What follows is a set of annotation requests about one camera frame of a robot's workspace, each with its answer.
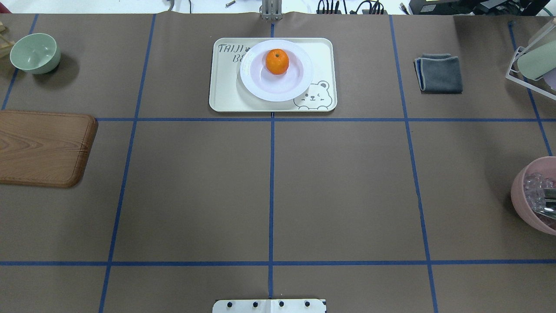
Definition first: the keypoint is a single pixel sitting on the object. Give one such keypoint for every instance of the white round plate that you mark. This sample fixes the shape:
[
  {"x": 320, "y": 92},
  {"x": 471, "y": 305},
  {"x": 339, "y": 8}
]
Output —
[{"x": 266, "y": 85}]

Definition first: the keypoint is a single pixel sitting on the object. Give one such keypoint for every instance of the orange fruit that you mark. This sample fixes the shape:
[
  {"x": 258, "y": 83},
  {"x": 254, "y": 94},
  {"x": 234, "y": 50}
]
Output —
[{"x": 277, "y": 61}]

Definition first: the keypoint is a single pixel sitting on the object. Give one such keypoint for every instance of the cream bear tray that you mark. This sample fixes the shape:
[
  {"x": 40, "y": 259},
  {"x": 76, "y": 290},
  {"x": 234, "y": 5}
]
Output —
[{"x": 228, "y": 94}]

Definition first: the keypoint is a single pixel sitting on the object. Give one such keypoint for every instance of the brown wooden tray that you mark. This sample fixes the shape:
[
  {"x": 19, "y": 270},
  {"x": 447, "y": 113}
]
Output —
[{"x": 44, "y": 148}]

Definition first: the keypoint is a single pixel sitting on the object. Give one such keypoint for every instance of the black power strip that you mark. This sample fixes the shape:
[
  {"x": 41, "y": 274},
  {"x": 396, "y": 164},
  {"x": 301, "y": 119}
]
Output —
[{"x": 350, "y": 7}]

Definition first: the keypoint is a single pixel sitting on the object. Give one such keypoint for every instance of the folded grey cloth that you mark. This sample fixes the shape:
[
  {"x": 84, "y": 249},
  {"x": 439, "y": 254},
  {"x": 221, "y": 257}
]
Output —
[{"x": 439, "y": 73}]

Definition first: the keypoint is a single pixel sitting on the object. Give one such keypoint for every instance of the clear ice cubes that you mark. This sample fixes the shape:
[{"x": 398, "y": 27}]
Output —
[{"x": 533, "y": 181}]

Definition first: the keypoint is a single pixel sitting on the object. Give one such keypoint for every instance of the light green bowl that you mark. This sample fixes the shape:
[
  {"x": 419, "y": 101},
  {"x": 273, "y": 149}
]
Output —
[{"x": 36, "y": 53}]

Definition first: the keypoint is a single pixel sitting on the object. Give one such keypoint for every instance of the pink bowl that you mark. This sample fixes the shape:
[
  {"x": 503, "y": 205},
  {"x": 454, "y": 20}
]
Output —
[{"x": 521, "y": 201}]

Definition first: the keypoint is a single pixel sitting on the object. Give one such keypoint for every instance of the green cup on rack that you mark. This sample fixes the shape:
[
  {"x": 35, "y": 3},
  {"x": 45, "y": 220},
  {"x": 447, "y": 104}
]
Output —
[{"x": 534, "y": 64}]

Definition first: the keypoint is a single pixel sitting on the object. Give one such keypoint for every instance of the metal scoop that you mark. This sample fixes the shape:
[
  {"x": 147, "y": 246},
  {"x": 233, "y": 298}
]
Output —
[{"x": 544, "y": 202}]

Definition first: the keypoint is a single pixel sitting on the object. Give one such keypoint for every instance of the wooden cup rack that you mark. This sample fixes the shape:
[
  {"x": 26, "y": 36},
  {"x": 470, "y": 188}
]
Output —
[{"x": 6, "y": 45}]

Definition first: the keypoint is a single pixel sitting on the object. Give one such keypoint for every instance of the aluminium frame post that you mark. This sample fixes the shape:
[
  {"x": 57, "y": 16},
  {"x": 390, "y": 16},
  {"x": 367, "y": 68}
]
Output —
[{"x": 271, "y": 10}]

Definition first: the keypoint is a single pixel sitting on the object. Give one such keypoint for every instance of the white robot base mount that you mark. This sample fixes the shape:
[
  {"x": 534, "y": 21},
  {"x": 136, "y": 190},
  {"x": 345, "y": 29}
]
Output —
[{"x": 270, "y": 306}]

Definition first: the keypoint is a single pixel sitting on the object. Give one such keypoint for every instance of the white wire cup rack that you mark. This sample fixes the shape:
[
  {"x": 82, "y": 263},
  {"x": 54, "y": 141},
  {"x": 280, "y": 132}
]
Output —
[{"x": 545, "y": 85}]

